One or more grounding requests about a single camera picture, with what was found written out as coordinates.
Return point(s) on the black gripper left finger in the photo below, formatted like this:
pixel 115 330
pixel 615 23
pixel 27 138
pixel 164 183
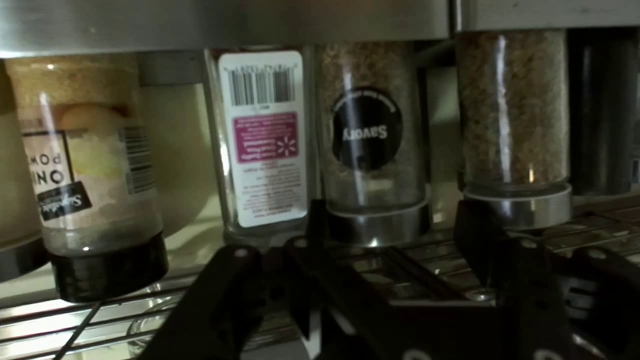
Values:
pixel 213 312

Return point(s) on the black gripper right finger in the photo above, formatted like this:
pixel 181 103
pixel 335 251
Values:
pixel 547 306

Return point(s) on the savory spice jar steel cap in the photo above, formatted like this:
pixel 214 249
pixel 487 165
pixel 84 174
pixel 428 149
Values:
pixel 366 131

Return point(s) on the long steel spice shelf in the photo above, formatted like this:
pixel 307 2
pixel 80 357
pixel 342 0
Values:
pixel 547 12
pixel 613 212

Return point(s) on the short steel spice shelf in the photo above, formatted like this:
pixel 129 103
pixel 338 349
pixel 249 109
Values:
pixel 41 327
pixel 201 26

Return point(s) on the spice bottle pink barcode label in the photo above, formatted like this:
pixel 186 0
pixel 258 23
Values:
pixel 266 146

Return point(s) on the onion powder bottle black cap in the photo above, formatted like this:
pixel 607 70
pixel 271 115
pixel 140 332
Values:
pixel 87 167

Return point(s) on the dark spice jar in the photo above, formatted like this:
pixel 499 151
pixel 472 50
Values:
pixel 607 112

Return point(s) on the glass spice jar steel cap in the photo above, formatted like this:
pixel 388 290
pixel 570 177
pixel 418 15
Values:
pixel 512 106

